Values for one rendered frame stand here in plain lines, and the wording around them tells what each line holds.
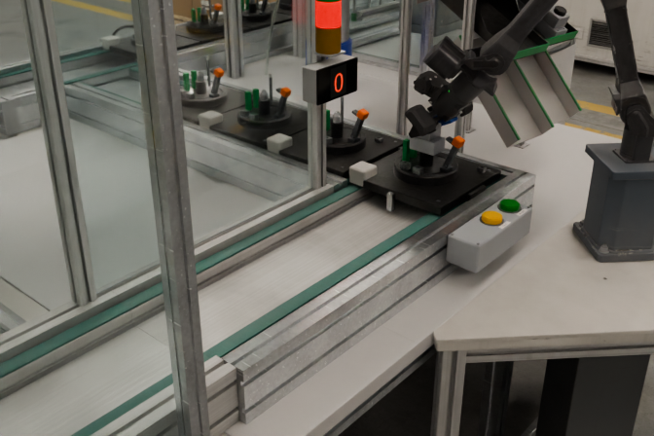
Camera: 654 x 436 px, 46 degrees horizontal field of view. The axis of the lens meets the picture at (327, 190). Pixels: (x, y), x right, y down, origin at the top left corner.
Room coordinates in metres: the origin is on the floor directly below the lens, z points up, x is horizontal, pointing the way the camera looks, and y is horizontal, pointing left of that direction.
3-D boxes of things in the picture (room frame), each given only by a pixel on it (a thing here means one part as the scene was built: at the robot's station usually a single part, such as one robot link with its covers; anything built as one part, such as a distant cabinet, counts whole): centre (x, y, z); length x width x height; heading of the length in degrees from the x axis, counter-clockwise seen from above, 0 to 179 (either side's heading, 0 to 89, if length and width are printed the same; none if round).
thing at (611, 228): (1.42, -0.62, 0.96); 0.15 x 0.15 x 0.20; 4
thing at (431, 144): (1.54, -0.21, 1.06); 0.08 x 0.04 x 0.07; 49
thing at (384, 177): (1.54, -0.22, 0.96); 0.24 x 0.24 x 0.02; 49
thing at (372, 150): (1.71, -0.02, 1.01); 0.24 x 0.24 x 0.13; 49
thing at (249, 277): (1.33, 0.00, 0.91); 0.84 x 0.28 x 0.10; 139
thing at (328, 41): (1.47, 0.00, 1.28); 0.05 x 0.05 x 0.05
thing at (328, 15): (1.47, 0.00, 1.33); 0.05 x 0.05 x 0.05
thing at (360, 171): (1.53, -0.08, 0.97); 0.05 x 0.05 x 0.04; 49
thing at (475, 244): (1.33, -0.32, 0.93); 0.21 x 0.07 x 0.06; 139
